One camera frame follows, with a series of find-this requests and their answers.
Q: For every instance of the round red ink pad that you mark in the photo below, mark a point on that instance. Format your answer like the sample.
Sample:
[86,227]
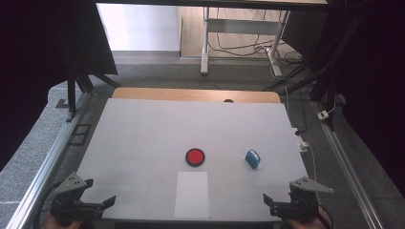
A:
[195,157]

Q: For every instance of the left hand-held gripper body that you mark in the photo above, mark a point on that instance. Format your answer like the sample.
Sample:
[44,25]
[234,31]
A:
[68,191]

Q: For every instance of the aluminium rail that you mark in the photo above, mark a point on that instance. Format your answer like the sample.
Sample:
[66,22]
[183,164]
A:
[347,171]
[47,162]

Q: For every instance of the person's right hand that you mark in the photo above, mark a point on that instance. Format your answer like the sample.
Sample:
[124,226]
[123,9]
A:
[305,225]

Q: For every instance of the black metal stand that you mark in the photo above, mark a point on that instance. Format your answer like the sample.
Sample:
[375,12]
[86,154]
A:
[71,92]
[331,63]

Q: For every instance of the small white adapter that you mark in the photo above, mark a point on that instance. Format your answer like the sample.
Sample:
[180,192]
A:
[323,115]

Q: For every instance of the black curtain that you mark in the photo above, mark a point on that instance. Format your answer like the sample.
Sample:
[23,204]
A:
[375,79]
[38,63]

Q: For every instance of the wooden table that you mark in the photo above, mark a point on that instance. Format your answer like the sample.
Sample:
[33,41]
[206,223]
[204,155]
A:
[191,94]

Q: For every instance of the white metal desk frame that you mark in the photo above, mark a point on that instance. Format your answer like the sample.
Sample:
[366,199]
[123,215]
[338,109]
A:
[242,27]

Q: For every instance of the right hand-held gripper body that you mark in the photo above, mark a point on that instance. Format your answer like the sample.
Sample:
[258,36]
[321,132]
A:
[302,197]

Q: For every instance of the blue stamp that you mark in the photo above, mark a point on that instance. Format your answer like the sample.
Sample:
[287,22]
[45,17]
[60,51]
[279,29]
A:
[252,158]

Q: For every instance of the person's left hand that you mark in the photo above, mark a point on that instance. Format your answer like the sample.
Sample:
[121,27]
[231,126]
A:
[60,224]

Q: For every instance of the white paper sheet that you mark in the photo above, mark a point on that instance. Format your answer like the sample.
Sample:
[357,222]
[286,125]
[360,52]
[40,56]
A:
[192,194]

